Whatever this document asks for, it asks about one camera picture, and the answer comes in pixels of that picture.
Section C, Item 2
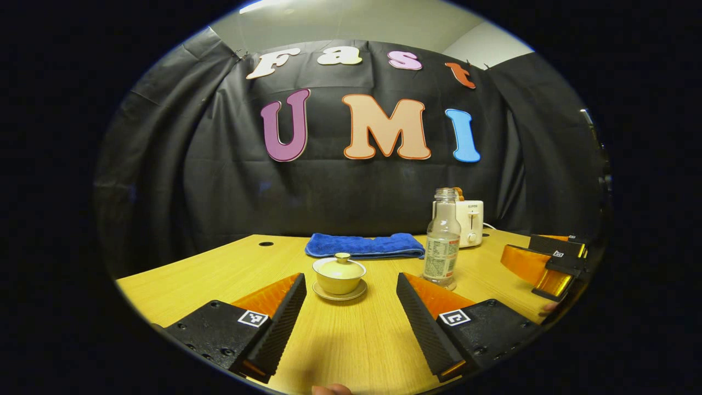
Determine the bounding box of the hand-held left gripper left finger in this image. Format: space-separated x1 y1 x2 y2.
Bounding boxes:
151 273 308 383

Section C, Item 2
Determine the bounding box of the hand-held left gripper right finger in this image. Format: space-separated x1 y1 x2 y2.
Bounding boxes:
396 273 544 383

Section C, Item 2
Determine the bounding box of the round cork coaster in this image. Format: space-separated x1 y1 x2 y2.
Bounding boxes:
420 274 457 291

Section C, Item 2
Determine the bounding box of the yellow teacup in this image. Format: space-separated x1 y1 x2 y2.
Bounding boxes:
313 258 367 295

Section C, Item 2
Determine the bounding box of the clear glass water bottle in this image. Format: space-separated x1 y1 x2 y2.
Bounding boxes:
422 188 462 287

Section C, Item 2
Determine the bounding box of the yellow teacup lid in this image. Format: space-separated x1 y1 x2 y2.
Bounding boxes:
317 252 366 279

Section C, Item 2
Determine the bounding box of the yellow saucer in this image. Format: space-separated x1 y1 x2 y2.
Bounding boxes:
312 279 368 302

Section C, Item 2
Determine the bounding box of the white toaster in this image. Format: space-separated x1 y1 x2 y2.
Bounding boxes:
432 200 484 249

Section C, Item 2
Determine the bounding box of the blue folded towel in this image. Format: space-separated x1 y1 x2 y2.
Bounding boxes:
305 233 426 259

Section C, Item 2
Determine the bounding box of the black backdrop cloth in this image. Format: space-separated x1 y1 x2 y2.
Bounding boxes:
93 27 610 275

